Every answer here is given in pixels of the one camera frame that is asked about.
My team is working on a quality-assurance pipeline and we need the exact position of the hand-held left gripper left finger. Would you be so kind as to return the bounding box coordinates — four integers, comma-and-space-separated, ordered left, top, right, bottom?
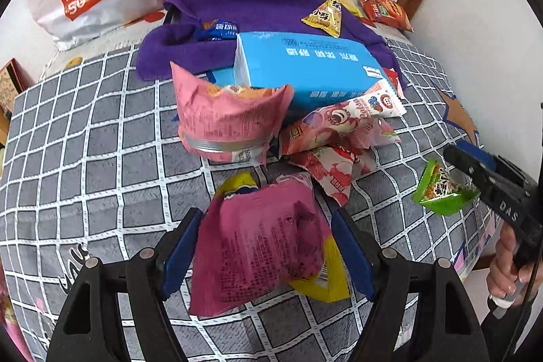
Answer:
46, 207, 205, 362

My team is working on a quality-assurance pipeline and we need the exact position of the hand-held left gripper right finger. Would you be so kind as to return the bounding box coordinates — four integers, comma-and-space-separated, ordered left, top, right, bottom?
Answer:
332, 208, 488, 362

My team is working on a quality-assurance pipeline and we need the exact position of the dark pink snack packet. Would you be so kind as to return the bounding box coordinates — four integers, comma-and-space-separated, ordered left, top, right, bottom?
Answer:
189, 175, 336, 317

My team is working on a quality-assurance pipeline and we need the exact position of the fruit print sheet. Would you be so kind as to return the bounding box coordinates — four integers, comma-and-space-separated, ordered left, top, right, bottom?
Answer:
42, 8, 168, 70

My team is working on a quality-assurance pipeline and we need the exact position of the blue tissue pack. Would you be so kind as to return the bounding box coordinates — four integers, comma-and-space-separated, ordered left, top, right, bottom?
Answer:
233, 31, 390, 113

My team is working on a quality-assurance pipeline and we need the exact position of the purple cloth bag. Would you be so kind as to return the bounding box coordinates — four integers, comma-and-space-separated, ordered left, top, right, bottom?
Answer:
136, 0, 409, 97

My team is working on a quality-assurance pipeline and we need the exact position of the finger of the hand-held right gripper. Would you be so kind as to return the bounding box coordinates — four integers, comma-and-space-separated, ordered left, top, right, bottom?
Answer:
443, 141, 498, 190

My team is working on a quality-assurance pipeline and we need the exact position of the person's right hand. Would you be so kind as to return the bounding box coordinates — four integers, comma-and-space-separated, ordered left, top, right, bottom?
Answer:
487, 224, 536, 299

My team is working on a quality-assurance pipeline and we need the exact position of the green triangular snack packet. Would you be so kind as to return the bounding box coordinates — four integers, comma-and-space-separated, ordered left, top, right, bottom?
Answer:
411, 157, 481, 217

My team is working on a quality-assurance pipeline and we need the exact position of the brown wooden box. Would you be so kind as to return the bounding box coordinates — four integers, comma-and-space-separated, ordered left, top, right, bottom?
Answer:
0, 57, 35, 114

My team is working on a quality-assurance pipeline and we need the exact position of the grey checked blanket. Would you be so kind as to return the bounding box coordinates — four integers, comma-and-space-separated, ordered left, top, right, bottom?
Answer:
0, 25, 495, 362

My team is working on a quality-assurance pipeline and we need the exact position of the person's right forearm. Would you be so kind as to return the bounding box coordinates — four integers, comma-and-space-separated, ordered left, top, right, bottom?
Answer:
479, 294, 535, 362

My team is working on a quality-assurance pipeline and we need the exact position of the yellow triangular snack packet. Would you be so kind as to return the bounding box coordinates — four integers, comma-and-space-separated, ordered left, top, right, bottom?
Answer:
301, 0, 345, 39

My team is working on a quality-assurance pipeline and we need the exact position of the yellow and blue snack packet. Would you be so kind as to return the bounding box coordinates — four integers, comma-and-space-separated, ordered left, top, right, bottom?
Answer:
216, 171, 351, 304

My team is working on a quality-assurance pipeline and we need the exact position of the light pink snack packet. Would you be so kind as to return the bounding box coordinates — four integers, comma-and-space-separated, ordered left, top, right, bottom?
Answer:
170, 61, 295, 168

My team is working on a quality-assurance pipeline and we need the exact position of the small red snack packet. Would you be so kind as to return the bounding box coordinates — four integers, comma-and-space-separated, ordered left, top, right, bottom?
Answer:
381, 66, 407, 99

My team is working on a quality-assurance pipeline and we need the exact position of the blue cookie packet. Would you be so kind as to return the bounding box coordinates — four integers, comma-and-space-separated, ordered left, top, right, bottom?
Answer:
199, 20, 239, 44

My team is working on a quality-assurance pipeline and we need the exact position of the red strawberry snack packet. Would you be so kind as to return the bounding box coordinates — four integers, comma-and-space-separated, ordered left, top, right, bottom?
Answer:
278, 117, 402, 157
287, 146, 378, 207

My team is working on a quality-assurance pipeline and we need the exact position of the black round basket rim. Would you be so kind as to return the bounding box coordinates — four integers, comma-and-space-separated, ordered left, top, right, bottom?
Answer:
162, 3, 200, 27

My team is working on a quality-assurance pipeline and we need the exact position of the orange-red snack packet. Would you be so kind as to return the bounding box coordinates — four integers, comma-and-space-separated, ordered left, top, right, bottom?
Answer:
356, 0, 415, 33

